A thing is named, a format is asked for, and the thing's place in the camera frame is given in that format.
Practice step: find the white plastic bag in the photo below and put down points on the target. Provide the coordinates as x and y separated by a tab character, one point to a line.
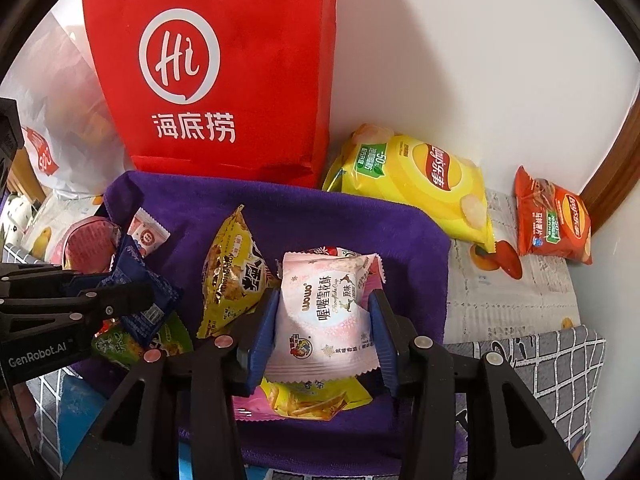
65	110

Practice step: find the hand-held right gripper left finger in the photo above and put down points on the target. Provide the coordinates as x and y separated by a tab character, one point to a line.
262	340

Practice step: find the blue tissue pack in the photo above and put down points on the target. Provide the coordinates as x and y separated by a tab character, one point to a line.
82	410

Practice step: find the long pink snack packet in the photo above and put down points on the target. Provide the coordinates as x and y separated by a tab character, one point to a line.
147	235

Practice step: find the yellow snack packet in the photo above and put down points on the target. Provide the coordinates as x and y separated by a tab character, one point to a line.
230	270

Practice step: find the brown wooden door frame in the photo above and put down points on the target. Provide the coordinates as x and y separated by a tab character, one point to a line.
615	170

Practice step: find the pale pink pastry packet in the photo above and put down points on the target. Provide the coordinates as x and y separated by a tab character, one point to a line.
325	310

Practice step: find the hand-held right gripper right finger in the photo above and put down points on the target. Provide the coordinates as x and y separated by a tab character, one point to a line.
382	345

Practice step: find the green triangular snack packet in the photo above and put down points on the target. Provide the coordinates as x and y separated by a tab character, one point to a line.
125	347

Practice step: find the red snack packet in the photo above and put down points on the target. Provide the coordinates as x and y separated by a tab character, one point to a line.
90	245

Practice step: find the blue snack packet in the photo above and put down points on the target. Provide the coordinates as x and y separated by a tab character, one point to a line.
135	260

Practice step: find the purple towel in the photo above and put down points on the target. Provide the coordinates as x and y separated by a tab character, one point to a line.
400	260

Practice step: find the orange chips bag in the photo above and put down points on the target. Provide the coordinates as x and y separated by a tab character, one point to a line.
555	220

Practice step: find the grey checkered blanket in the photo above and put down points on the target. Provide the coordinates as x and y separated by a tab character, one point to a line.
550	375

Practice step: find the white floral cloth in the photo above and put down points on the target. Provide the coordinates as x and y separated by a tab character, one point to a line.
12	215

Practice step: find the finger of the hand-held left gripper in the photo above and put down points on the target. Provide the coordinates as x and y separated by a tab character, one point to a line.
40	282
120	305

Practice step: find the yellow chips bag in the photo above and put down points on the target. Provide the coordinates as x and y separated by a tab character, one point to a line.
415	185

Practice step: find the red paper bag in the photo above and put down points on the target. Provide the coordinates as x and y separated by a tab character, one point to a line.
225	60

